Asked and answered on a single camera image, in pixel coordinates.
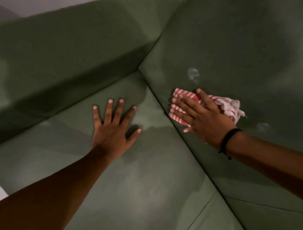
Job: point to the person's left middle finger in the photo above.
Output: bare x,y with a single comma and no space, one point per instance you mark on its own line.
118,111

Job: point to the person's left thumb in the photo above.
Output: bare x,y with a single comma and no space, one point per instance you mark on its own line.
135,134

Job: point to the person's left hand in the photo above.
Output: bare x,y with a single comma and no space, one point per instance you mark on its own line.
110,136

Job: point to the green sofa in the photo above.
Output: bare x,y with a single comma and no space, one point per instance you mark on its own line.
213,47

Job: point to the red white striped cloth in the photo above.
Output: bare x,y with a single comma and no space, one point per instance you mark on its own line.
228,105

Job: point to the person's right hand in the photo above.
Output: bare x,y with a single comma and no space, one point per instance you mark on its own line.
207,123

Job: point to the person's left forearm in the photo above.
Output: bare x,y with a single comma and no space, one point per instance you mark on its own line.
52,192

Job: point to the person's right forearm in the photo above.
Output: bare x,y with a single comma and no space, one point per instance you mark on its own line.
267,158

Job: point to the person's right little finger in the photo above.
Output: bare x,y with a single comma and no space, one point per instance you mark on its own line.
204,96

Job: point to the person's right thumb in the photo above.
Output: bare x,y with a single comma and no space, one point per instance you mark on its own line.
189,129

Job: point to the person's left little finger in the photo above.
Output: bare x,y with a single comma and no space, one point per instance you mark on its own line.
97,116

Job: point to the black wrist band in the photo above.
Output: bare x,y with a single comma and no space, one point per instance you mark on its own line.
227,138

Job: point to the person's right middle finger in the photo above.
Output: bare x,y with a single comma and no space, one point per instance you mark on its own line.
184,106

